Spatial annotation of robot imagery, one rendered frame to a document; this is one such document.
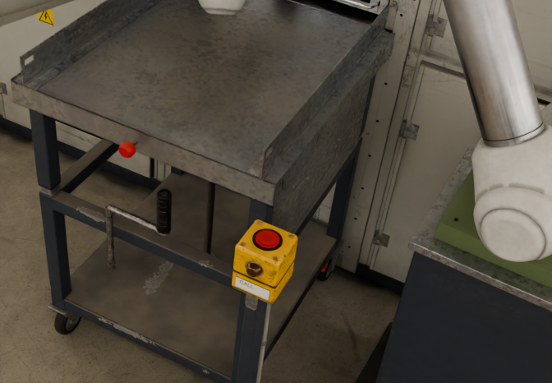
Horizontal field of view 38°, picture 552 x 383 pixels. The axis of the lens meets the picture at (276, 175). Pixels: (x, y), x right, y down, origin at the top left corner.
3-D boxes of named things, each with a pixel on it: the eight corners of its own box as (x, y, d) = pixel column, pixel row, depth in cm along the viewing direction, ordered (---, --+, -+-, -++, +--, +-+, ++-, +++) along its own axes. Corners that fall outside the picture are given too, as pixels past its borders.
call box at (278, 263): (272, 306, 133) (278, 264, 126) (230, 288, 135) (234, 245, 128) (292, 275, 139) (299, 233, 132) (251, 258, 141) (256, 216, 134)
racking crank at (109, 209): (103, 269, 184) (98, 169, 165) (111, 261, 186) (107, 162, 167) (164, 299, 179) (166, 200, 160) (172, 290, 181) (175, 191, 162)
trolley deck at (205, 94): (273, 207, 153) (276, 183, 149) (13, 102, 170) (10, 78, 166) (390, 53, 202) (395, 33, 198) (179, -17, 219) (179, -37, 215)
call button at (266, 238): (272, 256, 129) (273, 249, 128) (250, 246, 130) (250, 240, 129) (282, 242, 132) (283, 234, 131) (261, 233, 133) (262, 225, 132)
